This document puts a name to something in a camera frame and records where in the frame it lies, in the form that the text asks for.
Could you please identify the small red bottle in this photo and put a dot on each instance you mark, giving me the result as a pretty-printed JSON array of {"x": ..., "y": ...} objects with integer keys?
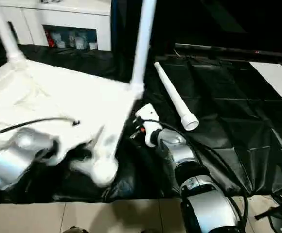
[{"x": 47, "y": 38}]

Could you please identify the white plastic table top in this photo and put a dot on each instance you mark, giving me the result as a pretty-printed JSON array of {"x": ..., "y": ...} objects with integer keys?
[{"x": 58, "y": 97}]

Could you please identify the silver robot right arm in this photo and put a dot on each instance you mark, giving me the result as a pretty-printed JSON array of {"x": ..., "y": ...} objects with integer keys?
[{"x": 194, "y": 189}]

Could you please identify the white plastic table leg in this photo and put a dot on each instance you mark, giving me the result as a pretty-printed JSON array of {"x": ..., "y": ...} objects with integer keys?
[
  {"x": 143, "y": 43},
  {"x": 6, "y": 34},
  {"x": 175, "y": 97}
]

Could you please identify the white flat board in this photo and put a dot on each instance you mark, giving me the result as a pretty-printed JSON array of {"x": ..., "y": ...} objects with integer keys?
[{"x": 277, "y": 82}]

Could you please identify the white glass-door cabinet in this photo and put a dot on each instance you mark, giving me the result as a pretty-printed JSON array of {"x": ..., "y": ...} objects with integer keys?
[{"x": 48, "y": 19}]

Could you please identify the black plastic mat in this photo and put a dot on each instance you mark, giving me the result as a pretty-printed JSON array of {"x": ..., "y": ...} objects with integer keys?
[{"x": 228, "y": 126}]

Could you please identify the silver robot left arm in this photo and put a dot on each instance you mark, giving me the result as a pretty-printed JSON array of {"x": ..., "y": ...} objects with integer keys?
[{"x": 14, "y": 158}]

